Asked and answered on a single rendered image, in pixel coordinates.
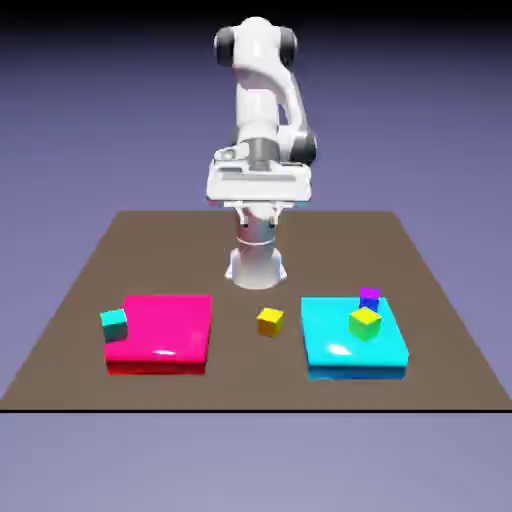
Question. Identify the small lime green cube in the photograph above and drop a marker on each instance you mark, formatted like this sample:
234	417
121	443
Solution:
364	323

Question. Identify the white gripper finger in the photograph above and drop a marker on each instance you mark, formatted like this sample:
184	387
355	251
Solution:
242	216
273	216

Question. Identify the small yellow cube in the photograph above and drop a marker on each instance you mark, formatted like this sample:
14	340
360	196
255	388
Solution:
270	320

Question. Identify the small purple cube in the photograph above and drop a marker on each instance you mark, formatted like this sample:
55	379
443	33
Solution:
369	297

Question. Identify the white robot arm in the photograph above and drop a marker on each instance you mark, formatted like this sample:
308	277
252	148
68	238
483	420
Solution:
256	100

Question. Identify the small teal cube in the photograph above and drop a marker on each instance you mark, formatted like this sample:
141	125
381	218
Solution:
114	324

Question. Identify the large pink box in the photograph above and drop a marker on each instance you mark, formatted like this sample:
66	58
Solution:
160	332

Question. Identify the large cyan box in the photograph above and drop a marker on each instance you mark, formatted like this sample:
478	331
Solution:
352	344

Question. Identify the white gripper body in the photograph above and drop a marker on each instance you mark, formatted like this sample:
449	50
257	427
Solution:
259	184

